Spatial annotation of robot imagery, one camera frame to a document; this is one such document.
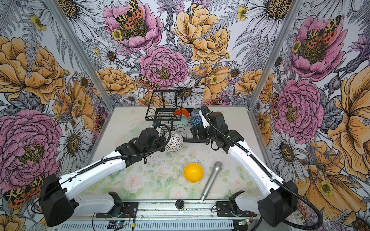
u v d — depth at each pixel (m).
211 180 0.81
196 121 1.08
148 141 0.59
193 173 0.87
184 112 1.09
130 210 0.74
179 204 0.67
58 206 0.38
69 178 0.43
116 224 0.71
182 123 1.08
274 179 0.41
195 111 1.12
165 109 1.12
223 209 0.74
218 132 0.49
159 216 0.73
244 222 0.72
